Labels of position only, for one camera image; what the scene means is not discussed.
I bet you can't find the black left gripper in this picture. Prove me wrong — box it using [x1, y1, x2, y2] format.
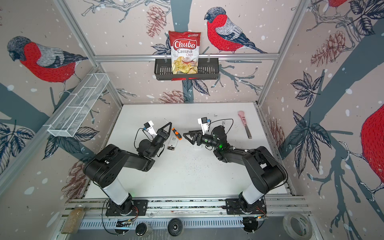
[150, 123, 171, 159]

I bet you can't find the Chuba cassava chips bag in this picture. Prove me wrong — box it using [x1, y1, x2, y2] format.
[169, 31, 201, 74]

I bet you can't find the black round speaker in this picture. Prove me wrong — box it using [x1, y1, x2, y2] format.
[167, 218, 184, 237]

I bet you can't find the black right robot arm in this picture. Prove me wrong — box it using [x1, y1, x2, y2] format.
[183, 126, 288, 211]

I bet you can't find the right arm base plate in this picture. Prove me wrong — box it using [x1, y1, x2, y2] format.
[222, 198, 267, 216]

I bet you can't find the white mesh wall shelf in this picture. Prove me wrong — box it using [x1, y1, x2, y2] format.
[48, 73, 110, 137]

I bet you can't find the glass jar with grains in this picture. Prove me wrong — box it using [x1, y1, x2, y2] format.
[61, 205, 85, 234]

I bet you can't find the clear tape roll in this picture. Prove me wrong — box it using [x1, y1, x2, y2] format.
[283, 213, 313, 240]

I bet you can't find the pink handled knife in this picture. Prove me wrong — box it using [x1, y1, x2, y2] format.
[238, 111, 252, 139]

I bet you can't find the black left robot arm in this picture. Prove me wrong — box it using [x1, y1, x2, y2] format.
[83, 121, 172, 212]

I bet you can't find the orange black screwdriver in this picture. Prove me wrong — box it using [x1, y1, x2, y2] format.
[165, 119, 183, 140]

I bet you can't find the black wire basket shelf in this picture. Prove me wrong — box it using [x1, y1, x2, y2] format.
[154, 58, 220, 81]

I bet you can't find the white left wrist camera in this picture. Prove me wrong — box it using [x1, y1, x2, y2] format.
[144, 121, 157, 136]

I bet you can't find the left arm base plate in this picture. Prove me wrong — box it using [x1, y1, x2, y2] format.
[105, 199, 149, 217]

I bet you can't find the black round cap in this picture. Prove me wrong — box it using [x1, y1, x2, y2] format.
[135, 222, 153, 238]

